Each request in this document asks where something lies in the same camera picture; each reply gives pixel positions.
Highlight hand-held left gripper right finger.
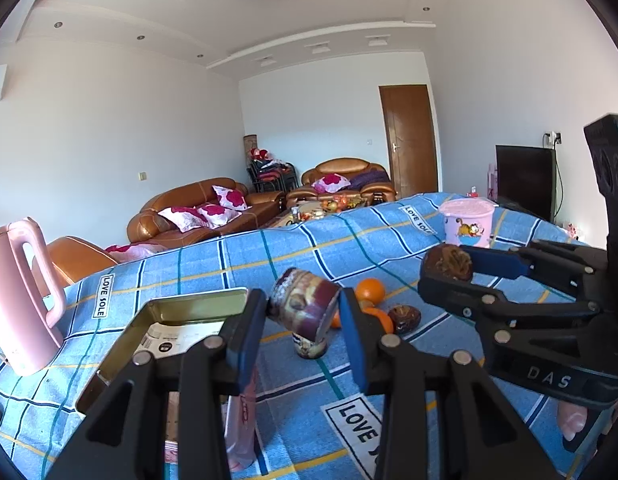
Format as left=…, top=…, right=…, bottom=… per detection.
left=339, top=287, right=554, bottom=480

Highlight orange leather armchair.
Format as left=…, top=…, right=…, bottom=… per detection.
left=32, top=236, right=120, bottom=296

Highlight blue plaid blanket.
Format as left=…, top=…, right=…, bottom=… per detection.
left=0, top=191, right=618, bottom=480

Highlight pink floral cushion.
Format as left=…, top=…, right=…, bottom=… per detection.
left=105, top=241, right=165, bottom=263

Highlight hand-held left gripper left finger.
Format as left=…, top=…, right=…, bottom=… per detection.
left=44, top=287, right=267, bottom=480

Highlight stacked dark chairs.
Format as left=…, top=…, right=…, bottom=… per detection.
left=246, top=157, right=297, bottom=193

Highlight pink electric kettle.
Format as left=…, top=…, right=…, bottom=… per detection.
left=0, top=217, right=67, bottom=377

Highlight white pillow red floral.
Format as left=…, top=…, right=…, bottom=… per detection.
left=212, top=185, right=250, bottom=211
left=158, top=206, right=210, bottom=233
left=196, top=203, right=242, bottom=228
left=311, top=174, right=351, bottom=194

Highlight brown leather sofa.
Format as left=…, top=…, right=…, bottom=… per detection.
left=128, top=177, right=285, bottom=246

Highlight orange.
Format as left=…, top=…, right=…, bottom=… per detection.
left=361, top=307, right=394, bottom=335
left=355, top=278, right=386, bottom=306

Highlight brown wooden door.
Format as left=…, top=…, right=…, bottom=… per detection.
left=379, top=84, right=439, bottom=198

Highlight purple throw blanket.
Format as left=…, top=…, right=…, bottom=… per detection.
left=346, top=167, right=390, bottom=191

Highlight black television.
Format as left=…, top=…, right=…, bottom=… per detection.
left=495, top=145, right=557, bottom=223

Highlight white printed paper sheet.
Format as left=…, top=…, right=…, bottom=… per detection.
left=139, top=320, right=225, bottom=361

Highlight person's right hand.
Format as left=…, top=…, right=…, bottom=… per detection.
left=560, top=402, right=590, bottom=443

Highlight pink cartoon plastic cup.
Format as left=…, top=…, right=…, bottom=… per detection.
left=438, top=197, right=496, bottom=250

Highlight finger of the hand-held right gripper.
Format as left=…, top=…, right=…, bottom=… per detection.
left=461, top=239, right=610, bottom=307
left=418, top=266, right=602, bottom=342

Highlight pink metal tin box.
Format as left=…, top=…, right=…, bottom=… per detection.
left=75, top=287, right=260, bottom=473

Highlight brown leather armchair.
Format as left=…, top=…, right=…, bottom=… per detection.
left=287, top=158, right=397, bottom=208

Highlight wooden coffee table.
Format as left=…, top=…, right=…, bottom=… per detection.
left=266, top=200, right=370, bottom=229

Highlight pile of table snacks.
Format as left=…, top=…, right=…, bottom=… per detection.
left=289, top=195, right=367, bottom=221

